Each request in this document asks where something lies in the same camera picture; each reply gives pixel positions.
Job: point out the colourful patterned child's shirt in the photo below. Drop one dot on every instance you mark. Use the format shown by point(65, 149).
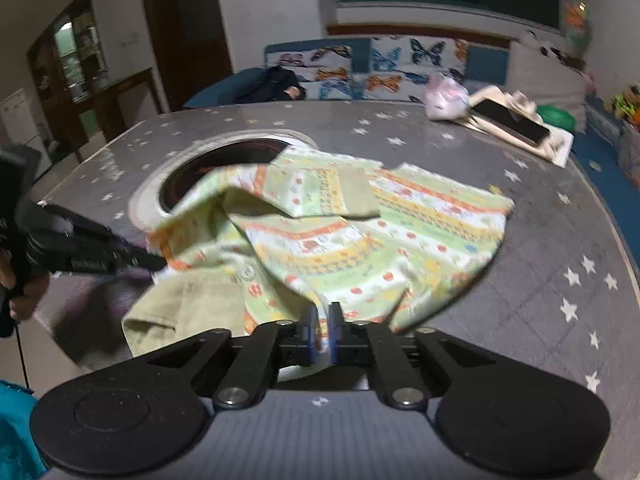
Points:
point(253, 244)

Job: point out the black smartphone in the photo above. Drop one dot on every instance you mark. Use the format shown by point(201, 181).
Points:
point(512, 122)

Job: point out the dark wooden door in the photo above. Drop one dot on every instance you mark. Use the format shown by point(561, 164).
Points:
point(189, 44)

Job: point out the right butterfly pillow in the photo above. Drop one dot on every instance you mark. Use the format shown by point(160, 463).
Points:
point(400, 67)

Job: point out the cream folded cloth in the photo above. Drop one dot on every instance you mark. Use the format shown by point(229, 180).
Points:
point(555, 149)

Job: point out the green plastic object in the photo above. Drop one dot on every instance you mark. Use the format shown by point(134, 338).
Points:
point(556, 117)

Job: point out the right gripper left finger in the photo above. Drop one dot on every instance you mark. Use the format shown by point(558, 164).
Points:
point(257, 359)

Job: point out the pink white plastic bag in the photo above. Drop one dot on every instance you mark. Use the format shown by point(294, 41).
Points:
point(445, 98)

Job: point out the wooden display cabinet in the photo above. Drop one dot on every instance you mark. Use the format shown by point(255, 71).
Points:
point(68, 65)

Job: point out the white refrigerator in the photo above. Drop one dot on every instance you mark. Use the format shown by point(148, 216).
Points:
point(21, 127)

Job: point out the blue sofa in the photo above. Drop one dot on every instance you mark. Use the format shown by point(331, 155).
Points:
point(595, 148)

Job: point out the butterfly pillow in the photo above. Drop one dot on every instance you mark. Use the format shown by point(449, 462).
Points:
point(400, 67)
point(325, 73)

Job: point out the person's left hand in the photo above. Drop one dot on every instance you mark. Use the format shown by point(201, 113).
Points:
point(24, 305)

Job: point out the grey cushion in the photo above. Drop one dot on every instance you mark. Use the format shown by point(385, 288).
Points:
point(546, 82)

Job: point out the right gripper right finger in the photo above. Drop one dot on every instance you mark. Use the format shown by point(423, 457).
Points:
point(382, 355)

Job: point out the orange artificial flowers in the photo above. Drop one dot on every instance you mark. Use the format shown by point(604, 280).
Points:
point(577, 29)

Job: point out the dark wooden side table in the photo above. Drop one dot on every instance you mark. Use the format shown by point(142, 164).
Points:
point(119, 102)

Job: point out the dark jacket on sofa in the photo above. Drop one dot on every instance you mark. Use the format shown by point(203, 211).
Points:
point(273, 84)

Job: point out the left butterfly pillow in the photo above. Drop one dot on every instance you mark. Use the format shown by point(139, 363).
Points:
point(325, 73)

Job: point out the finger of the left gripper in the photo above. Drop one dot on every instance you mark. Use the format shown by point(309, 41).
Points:
point(109, 262)
point(65, 232)

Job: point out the yellow plush toy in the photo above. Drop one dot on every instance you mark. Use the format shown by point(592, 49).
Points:
point(625, 106)

